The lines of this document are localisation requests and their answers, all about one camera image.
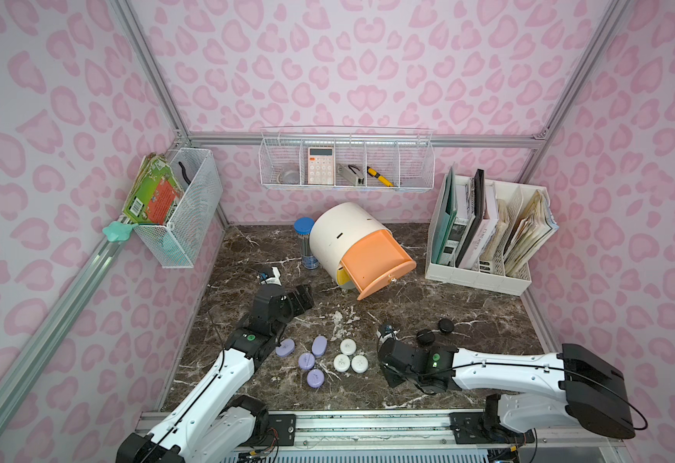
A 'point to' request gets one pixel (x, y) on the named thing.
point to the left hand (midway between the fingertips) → (299, 285)
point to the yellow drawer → (342, 277)
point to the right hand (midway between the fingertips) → (384, 365)
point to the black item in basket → (183, 170)
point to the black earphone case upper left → (425, 337)
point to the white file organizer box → (490, 275)
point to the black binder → (479, 191)
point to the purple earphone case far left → (286, 347)
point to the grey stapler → (355, 178)
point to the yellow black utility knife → (379, 177)
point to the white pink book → (487, 230)
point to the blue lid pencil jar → (304, 226)
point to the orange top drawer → (374, 260)
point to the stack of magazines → (530, 229)
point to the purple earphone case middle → (306, 361)
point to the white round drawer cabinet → (337, 228)
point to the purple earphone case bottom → (315, 378)
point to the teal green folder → (447, 218)
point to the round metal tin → (288, 177)
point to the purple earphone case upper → (319, 345)
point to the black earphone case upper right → (445, 325)
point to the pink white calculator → (320, 166)
